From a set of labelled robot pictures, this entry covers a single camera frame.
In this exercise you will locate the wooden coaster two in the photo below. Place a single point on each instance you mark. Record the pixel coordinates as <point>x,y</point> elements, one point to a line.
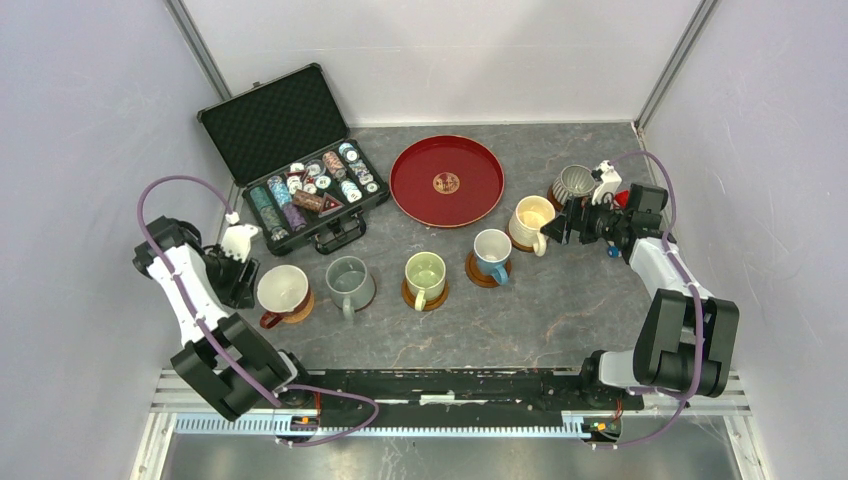
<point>480,277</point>

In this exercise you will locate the red blue toy truck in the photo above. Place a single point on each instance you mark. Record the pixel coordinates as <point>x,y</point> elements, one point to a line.
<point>619,202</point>

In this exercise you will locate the grey mug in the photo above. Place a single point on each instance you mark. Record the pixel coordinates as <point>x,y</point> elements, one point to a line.
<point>334,279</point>

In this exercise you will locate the green mug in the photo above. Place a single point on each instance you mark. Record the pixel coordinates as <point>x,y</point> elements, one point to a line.
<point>425,275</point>

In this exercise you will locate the wooden coaster five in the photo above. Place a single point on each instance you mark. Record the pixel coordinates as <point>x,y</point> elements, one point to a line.
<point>429,305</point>

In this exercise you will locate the black foam-lined case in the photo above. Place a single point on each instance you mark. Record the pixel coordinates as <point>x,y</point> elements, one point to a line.
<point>304,178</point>

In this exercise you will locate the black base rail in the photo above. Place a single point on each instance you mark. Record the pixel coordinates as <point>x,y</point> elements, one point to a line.
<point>456,398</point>

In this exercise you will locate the grey striped cup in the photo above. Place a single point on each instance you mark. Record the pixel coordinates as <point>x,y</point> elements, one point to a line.
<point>576,180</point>

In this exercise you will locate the wooden coaster three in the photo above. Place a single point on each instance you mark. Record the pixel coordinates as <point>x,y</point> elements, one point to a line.
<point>360,291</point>

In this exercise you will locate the woven cork coaster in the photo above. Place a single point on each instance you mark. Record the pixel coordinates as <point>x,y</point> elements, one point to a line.
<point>302,311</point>

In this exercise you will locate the white bowl cup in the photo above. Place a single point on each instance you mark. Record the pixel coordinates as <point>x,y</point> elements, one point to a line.
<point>280,291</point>

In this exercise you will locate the wooden coaster four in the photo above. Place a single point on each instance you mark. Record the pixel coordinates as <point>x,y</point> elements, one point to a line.
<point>557,197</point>

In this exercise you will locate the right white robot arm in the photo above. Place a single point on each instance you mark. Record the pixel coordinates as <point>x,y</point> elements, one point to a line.
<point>686,343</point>

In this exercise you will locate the cream ribbed mug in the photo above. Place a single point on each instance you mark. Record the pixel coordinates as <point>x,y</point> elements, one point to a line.
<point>530,214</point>

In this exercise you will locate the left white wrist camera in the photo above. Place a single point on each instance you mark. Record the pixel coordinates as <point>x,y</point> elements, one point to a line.
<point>236,242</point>

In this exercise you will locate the wooden coaster one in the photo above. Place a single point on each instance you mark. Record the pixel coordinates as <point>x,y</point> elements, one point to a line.
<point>518,245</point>

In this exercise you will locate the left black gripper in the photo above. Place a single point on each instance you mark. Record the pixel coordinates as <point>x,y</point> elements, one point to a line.
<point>239,294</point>

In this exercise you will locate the red round tray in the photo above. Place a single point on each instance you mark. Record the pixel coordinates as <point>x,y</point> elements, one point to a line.
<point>447,181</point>

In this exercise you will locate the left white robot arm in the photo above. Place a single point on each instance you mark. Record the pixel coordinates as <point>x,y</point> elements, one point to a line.
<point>225,360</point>

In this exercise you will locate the blue handled white mug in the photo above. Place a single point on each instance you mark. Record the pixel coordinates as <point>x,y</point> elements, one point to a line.
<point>492,249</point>

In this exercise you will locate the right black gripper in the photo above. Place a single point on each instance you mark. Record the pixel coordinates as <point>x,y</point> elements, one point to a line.
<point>576,215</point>

